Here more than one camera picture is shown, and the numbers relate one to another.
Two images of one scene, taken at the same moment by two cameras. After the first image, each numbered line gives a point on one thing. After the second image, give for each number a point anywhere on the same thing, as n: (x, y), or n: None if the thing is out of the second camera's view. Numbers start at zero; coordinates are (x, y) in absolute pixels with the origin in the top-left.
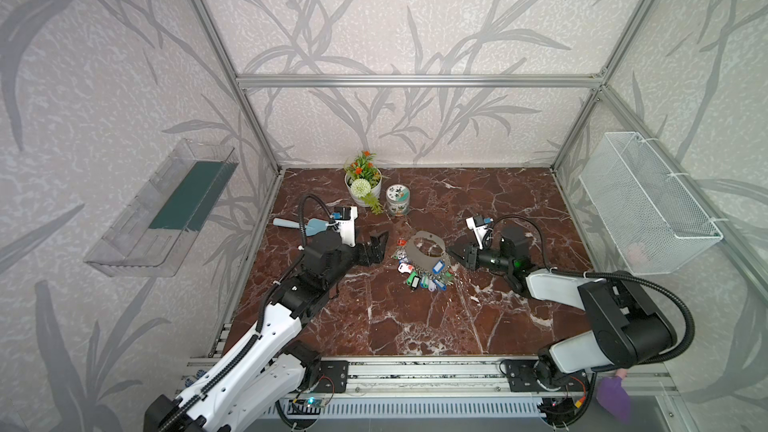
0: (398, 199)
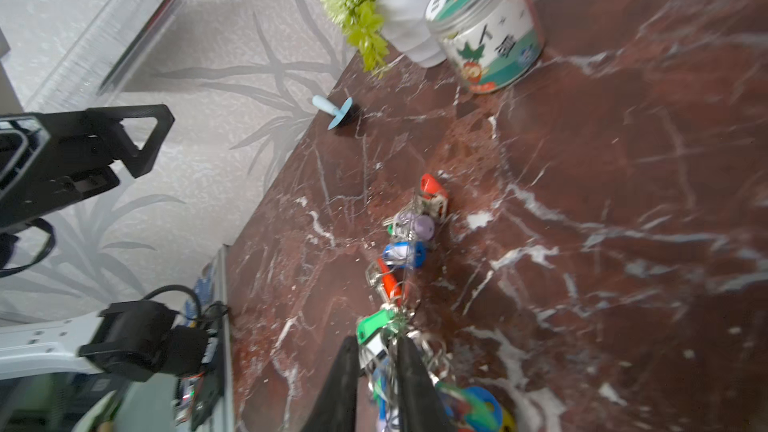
0: (489, 17)
